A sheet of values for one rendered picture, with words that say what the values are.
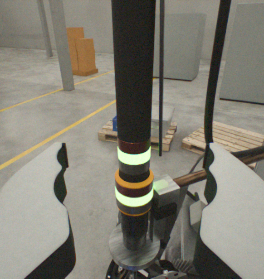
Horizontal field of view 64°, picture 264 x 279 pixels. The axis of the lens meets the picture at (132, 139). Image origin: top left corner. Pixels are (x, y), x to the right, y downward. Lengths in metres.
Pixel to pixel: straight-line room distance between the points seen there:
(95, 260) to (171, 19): 6.74
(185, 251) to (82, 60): 8.04
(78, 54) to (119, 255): 8.30
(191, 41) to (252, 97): 2.67
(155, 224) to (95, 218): 2.02
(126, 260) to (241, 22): 5.44
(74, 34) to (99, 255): 7.46
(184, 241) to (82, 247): 1.49
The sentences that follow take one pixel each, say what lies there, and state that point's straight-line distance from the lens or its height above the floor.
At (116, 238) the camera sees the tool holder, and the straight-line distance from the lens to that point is 0.32.
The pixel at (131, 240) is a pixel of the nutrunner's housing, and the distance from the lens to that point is 0.30.
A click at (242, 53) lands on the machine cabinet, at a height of 1.11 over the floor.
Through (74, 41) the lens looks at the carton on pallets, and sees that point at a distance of 8.47.
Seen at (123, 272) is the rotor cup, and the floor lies 1.24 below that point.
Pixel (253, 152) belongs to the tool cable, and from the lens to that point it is 0.35.
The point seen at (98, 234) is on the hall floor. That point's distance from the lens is 2.18.
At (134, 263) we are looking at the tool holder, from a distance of 0.30.
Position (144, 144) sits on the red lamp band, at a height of 1.62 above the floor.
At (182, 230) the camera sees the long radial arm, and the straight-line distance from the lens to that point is 0.75.
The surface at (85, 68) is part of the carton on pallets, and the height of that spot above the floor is 0.25.
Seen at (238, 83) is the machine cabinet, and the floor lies 0.46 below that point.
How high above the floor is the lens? 1.73
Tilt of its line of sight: 29 degrees down
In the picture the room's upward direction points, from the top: straight up
